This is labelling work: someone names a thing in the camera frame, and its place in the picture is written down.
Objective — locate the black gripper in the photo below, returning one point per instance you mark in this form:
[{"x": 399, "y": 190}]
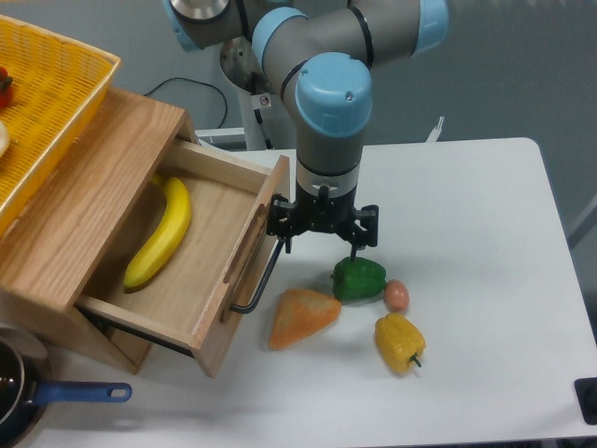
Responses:
[{"x": 326, "y": 214}]

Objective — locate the wooden top drawer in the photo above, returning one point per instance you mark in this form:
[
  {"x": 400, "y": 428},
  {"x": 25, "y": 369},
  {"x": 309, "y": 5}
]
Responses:
[{"x": 186, "y": 306}]

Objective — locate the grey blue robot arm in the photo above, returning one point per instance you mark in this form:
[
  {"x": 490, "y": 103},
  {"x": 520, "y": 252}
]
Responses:
[{"x": 320, "y": 69}]

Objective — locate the wooden drawer cabinet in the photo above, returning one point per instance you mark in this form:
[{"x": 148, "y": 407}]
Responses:
[{"x": 50, "y": 252}]

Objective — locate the green bell pepper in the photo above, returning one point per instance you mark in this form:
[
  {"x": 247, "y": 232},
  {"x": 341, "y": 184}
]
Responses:
[{"x": 357, "y": 279}]

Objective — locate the orange bread slice toy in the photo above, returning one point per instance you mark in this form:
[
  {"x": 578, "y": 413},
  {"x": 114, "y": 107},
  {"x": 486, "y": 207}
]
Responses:
[{"x": 301, "y": 313}]

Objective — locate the brown egg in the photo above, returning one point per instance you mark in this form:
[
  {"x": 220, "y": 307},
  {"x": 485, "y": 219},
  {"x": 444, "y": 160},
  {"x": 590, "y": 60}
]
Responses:
[{"x": 396, "y": 296}]

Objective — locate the yellow bell pepper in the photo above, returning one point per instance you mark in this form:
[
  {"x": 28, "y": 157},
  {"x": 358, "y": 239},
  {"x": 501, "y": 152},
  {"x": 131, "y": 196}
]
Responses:
[{"x": 399, "y": 342}]

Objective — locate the yellow banana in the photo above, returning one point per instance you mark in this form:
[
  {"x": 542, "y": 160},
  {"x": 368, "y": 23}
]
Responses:
[{"x": 162, "y": 243}]

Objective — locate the yellow plastic basket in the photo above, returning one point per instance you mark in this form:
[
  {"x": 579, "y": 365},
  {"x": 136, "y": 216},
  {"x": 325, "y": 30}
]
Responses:
[{"x": 59, "y": 84}]

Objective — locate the black table corner device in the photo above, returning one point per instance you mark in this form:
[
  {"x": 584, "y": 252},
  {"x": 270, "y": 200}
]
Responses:
[{"x": 586, "y": 393}]

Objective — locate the white vegetable toy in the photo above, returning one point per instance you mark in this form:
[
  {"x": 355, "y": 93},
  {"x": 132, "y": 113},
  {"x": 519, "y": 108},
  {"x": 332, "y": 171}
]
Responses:
[{"x": 4, "y": 138}]

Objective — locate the red tomato toy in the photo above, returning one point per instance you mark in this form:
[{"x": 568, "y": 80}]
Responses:
[{"x": 6, "y": 88}]

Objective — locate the blue handled saucepan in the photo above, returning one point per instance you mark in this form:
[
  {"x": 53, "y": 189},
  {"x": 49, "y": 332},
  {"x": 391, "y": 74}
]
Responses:
[{"x": 28, "y": 386}]

